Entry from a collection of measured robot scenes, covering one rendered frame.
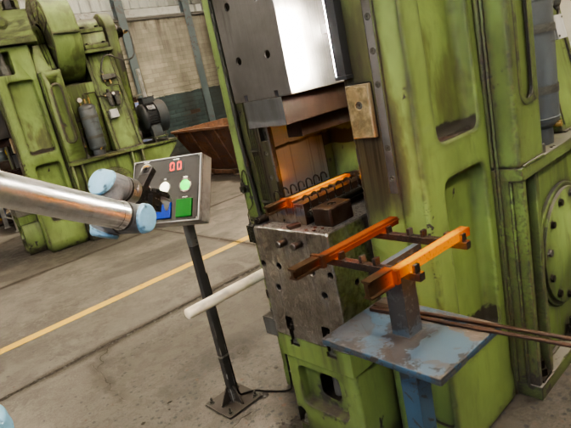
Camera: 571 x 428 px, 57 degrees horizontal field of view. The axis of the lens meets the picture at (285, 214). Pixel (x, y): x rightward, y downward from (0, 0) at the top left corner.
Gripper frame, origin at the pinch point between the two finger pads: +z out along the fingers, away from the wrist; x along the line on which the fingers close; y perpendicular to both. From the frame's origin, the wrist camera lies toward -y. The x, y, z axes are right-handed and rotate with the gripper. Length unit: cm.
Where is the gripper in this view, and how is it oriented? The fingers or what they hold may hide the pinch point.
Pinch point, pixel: (168, 199)
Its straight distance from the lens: 203.8
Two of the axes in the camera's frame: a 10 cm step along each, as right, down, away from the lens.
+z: 4.1, 1.9, 8.9
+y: 0.0, 9.8, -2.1
